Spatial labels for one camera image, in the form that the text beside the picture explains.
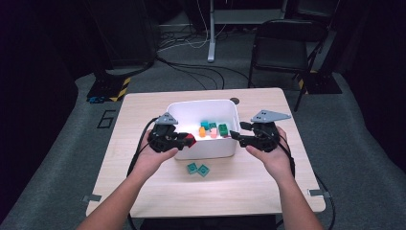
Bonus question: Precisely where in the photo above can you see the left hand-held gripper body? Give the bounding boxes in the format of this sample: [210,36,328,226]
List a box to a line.
[147,112,186,153]

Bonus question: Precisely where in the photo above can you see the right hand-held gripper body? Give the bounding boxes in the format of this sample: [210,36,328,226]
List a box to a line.
[245,109,292,153]

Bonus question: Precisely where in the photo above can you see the red toy brick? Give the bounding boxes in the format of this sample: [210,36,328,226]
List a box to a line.
[185,133,197,149]

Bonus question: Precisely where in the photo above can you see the white plastic storage bin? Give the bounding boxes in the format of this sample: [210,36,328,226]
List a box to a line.
[166,99,242,161]

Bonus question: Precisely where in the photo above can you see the person's right hand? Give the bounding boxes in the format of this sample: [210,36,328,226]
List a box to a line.
[245,126,293,184]

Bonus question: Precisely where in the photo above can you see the person's left hand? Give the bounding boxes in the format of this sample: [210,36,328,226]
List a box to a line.
[132,130,179,178]

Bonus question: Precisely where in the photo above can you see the black stand base hazard stripes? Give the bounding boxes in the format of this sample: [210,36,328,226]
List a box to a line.
[297,70,343,96]
[86,68,132,104]

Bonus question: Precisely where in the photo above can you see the grey tape strip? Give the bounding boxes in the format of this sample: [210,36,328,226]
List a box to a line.
[306,188,331,198]
[81,194,102,203]

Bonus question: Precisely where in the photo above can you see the person's dark clothing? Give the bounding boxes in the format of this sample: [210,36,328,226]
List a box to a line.
[140,214,278,230]

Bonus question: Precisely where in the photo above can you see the black folding chair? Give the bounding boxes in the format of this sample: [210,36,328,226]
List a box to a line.
[247,18,330,113]

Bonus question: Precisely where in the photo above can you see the large dark box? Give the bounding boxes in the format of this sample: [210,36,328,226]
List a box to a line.
[84,0,161,71]

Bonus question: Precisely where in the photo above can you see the left hand-held gripper black cable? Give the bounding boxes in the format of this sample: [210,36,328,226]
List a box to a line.
[126,117,160,230]

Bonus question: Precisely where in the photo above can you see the hand-held gripper black cable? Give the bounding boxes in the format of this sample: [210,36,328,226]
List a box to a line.
[126,117,160,230]
[277,139,337,230]

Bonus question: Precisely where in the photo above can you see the black floor cable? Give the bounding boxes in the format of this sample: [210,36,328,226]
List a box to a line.
[155,57,257,91]

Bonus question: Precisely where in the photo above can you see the right hand-held gripper black cable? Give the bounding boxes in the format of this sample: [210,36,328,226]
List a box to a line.
[277,139,337,230]

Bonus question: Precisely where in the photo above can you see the white floor cables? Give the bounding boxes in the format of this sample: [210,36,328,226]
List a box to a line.
[157,0,228,52]

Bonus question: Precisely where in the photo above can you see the white metal desk frame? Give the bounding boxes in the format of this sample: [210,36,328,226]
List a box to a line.
[206,0,288,63]

